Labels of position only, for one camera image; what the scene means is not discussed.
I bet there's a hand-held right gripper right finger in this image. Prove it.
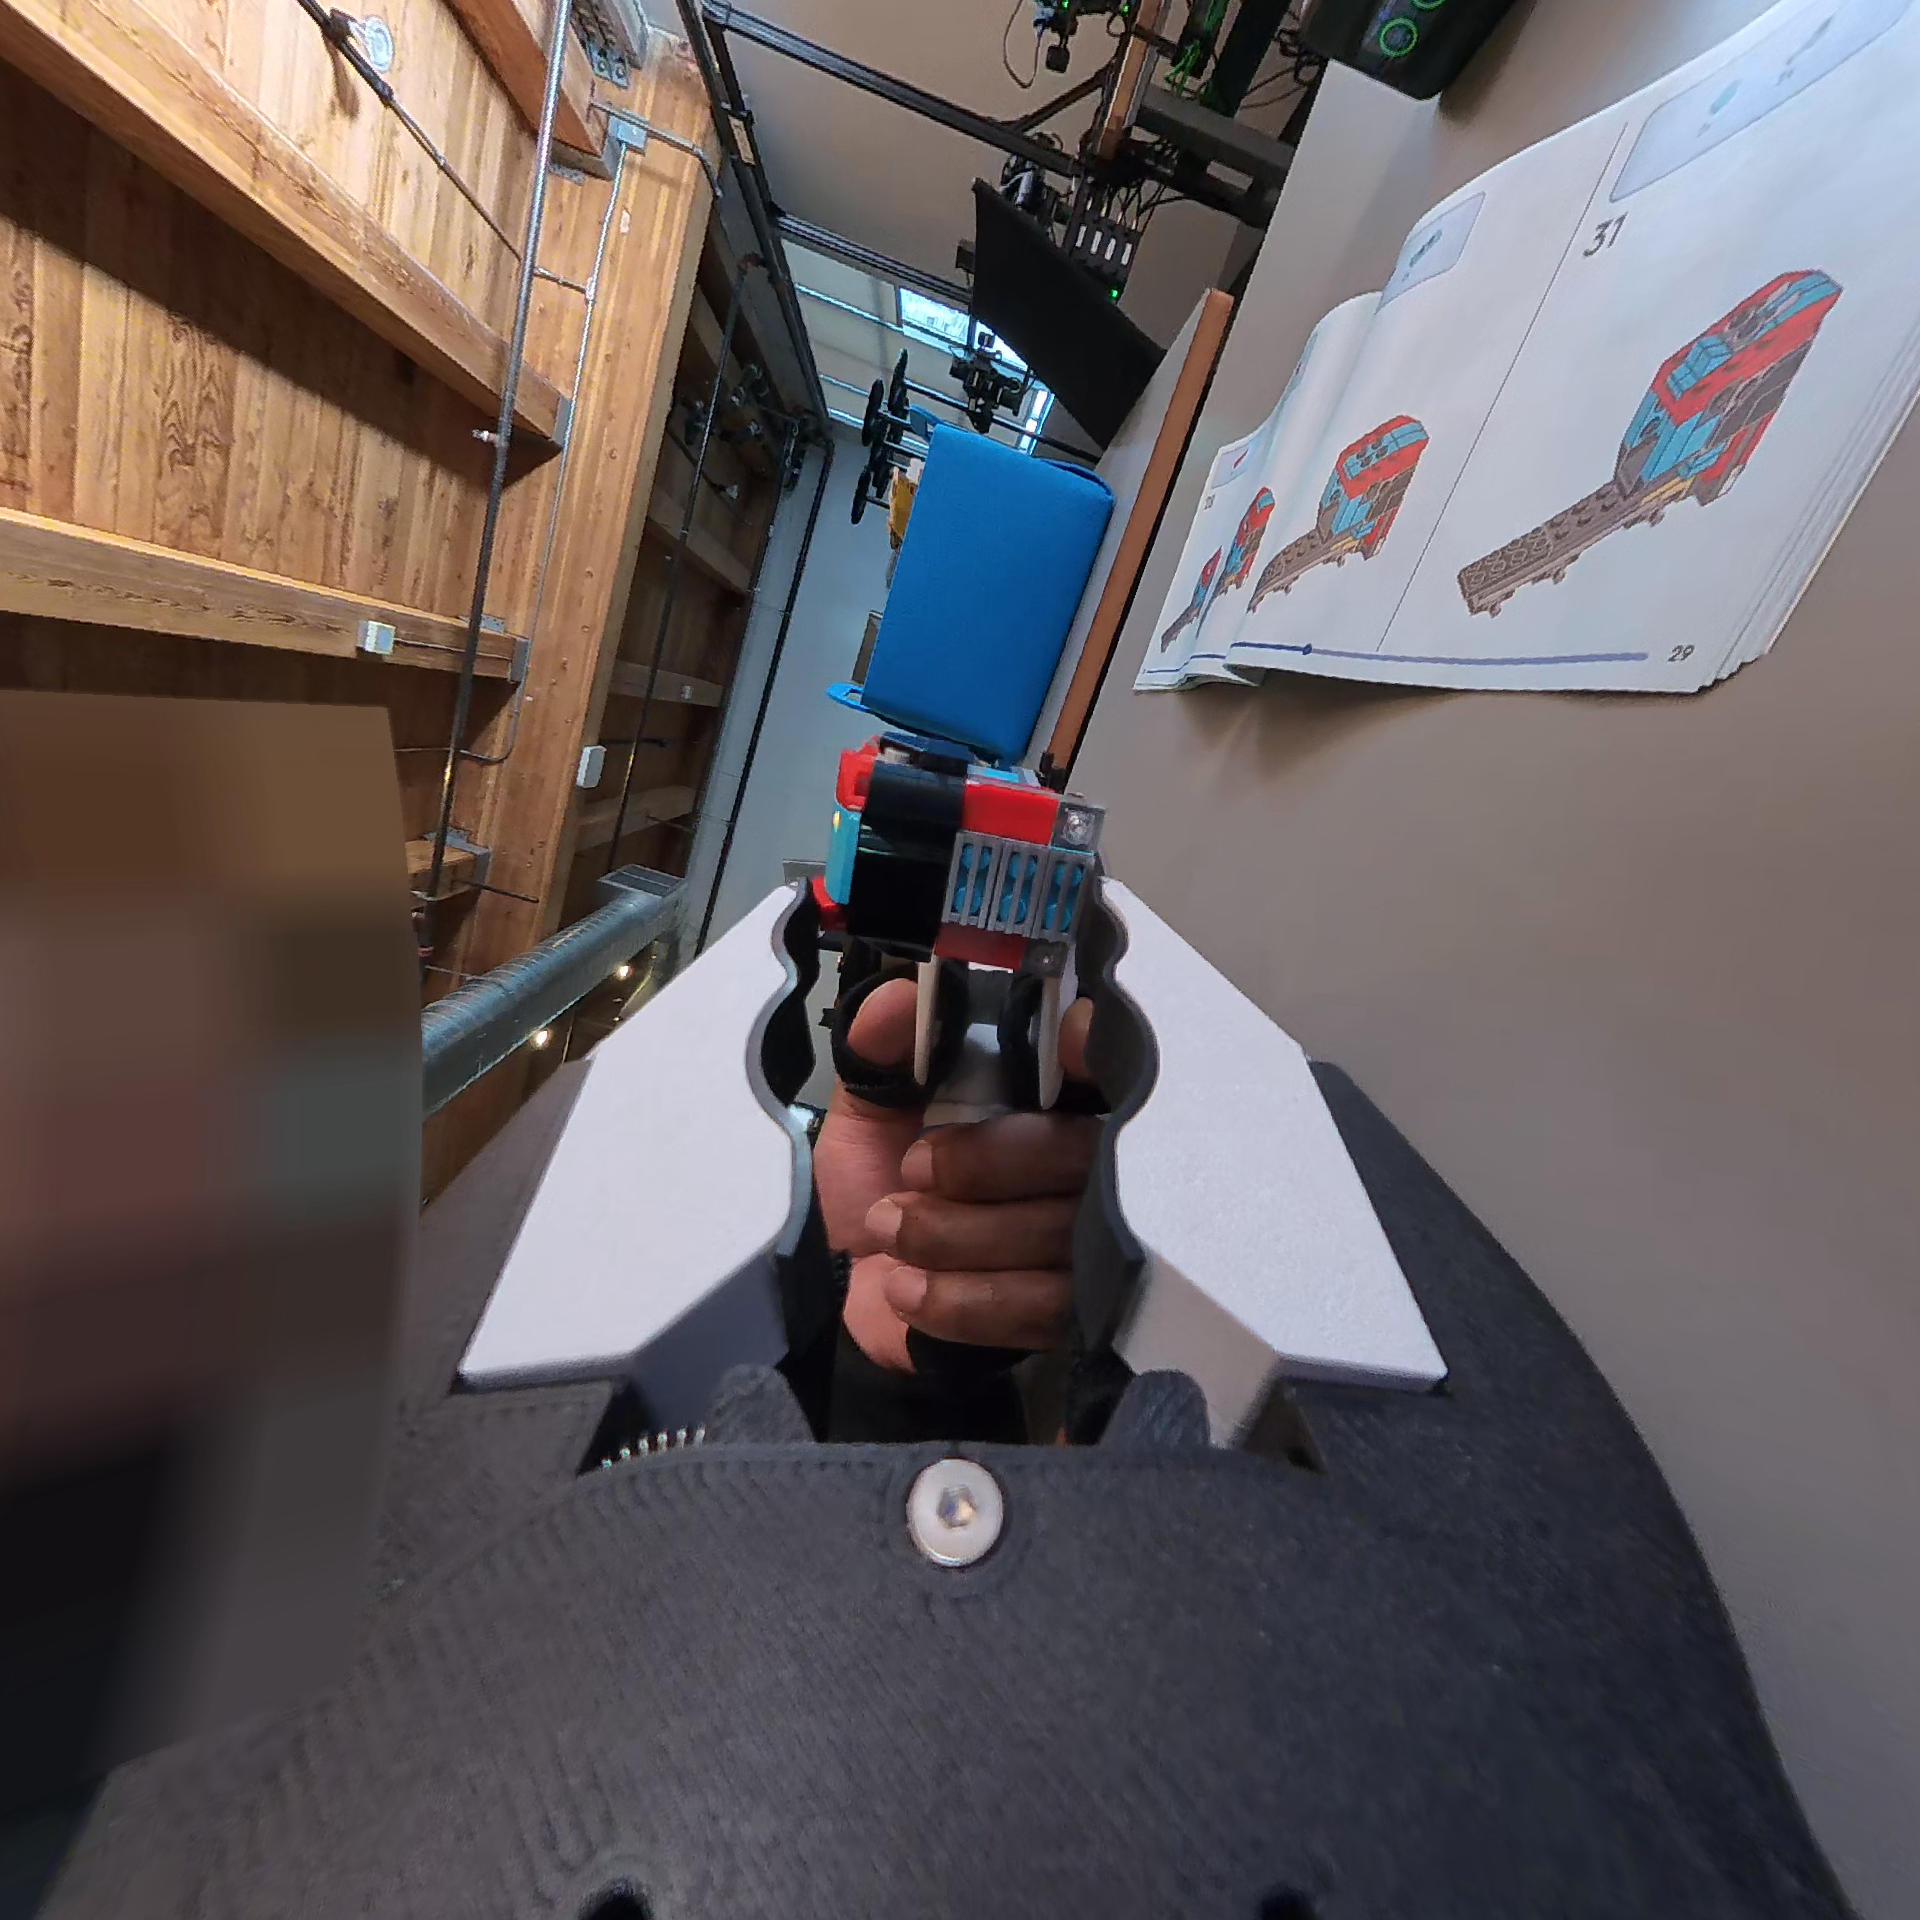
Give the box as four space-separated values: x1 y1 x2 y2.
1069 877 1449 1449

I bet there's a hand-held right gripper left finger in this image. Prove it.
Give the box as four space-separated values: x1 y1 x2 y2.
457 883 820 1437

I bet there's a red teal grey brick model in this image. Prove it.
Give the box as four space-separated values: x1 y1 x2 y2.
810 735 1110 977

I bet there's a grey desk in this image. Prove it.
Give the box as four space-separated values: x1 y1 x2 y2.
1073 0 1920 1920

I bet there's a person's left hand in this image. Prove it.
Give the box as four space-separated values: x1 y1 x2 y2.
810 975 1106 1361

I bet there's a blue case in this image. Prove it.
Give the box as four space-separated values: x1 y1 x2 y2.
826 425 1119 753

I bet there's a background table with brown edge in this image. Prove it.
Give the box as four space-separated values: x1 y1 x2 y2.
1042 288 1236 783

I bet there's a group of black round stools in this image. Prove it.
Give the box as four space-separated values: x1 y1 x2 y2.
849 354 922 528

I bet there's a black tilted board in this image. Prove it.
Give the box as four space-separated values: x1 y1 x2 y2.
973 181 1169 453

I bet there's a white instruction booklet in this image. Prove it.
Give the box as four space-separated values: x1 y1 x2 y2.
1133 0 1920 695

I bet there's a grey electrical conduit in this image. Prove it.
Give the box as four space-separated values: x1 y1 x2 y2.
421 0 580 918

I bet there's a black equipment with green lights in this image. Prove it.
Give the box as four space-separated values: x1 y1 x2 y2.
952 0 1323 444

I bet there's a black rod with white spotlights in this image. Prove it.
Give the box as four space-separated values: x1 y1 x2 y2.
292 0 528 265

